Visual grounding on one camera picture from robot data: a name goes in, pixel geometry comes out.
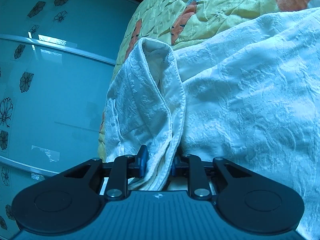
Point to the frosted glass wardrobe door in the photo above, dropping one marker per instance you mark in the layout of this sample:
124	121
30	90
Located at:
57	60

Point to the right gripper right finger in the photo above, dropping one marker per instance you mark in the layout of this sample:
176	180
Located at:
191	166

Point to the white textured pants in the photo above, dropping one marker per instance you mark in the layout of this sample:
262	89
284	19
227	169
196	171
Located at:
249	94

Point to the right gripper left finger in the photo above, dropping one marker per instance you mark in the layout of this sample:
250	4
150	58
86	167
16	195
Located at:
121	169

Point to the yellow floral bedspread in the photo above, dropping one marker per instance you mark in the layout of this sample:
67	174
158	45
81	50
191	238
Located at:
184	23

